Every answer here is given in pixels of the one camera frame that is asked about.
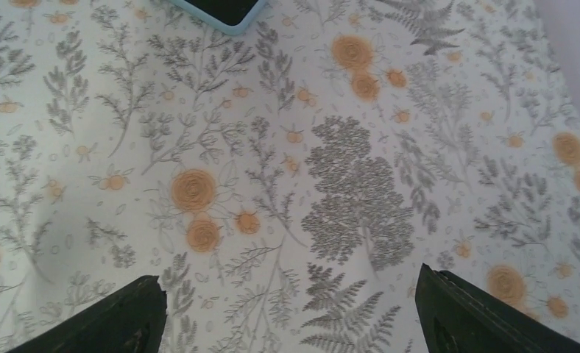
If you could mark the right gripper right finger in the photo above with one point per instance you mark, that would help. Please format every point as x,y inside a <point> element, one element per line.
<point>457,316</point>

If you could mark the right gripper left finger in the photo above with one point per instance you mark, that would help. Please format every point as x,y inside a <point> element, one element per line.
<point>132,319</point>

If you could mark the phone in light blue case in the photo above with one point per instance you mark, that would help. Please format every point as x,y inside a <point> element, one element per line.
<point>231,17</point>

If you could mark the floral patterned table mat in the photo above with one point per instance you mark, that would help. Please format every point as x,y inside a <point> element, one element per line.
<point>285,184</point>

